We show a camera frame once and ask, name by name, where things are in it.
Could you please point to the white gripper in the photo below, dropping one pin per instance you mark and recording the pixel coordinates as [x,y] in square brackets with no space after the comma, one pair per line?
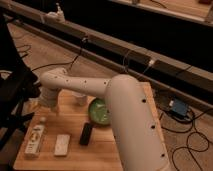
[49,98]

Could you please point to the clear plastic bottle white label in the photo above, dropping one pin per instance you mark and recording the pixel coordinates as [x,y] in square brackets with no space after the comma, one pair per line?
[35,139]

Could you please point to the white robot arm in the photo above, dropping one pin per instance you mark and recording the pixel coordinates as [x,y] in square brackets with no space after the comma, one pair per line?
[135,130]

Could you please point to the white paper cup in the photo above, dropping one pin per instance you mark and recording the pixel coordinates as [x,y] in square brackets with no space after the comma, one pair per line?
[81,99]

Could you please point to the white rectangular block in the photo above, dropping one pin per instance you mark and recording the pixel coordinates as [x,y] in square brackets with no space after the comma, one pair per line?
[61,145]

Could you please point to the black remote control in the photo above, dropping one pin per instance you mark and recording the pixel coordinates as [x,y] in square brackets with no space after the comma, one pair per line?
[86,134]

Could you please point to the green bowl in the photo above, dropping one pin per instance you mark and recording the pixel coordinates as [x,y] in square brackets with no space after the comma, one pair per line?
[97,112]

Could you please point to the black office chair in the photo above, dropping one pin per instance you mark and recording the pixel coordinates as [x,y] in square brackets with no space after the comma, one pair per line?
[16,89]

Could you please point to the blue electronic box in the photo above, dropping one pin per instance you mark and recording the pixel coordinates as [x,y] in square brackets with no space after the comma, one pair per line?
[178,108]

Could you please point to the white object on rail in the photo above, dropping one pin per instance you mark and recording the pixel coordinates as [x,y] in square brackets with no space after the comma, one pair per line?
[58,15]

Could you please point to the long metal rail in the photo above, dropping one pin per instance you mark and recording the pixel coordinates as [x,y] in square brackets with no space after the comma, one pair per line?
[173,52]

